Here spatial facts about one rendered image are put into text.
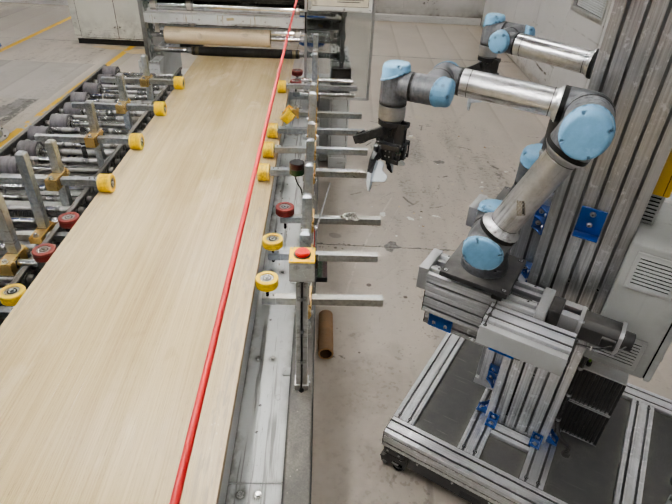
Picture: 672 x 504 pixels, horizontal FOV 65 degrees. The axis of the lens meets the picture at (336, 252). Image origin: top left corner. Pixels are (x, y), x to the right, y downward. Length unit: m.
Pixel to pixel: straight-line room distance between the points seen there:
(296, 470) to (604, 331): 0.99
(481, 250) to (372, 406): 1.31
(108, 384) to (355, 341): 1.63
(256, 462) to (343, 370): 1.17
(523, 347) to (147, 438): 1.08
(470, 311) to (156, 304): 1.03
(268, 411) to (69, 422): 0.61
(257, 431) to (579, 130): 1.25
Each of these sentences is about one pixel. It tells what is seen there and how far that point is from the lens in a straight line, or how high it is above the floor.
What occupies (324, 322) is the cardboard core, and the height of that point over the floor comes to 0.08.
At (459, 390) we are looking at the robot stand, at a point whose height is 0.21.
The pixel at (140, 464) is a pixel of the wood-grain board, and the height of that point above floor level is 0.90.
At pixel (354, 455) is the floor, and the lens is 2.48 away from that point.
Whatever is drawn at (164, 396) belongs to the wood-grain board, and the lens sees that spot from 1.54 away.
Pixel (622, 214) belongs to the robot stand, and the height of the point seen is 1.29.
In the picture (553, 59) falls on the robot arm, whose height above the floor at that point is 1.59.
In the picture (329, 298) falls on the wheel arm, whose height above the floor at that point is 0.83.
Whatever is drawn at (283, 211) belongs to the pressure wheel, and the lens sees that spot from 2.25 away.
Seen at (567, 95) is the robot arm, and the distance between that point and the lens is 1.52.
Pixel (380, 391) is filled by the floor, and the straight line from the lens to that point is 2.71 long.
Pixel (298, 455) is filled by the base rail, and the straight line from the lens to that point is 1.63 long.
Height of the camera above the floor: 2.05
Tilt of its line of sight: 35 degrees down
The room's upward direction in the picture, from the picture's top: 3 degrees clockwise
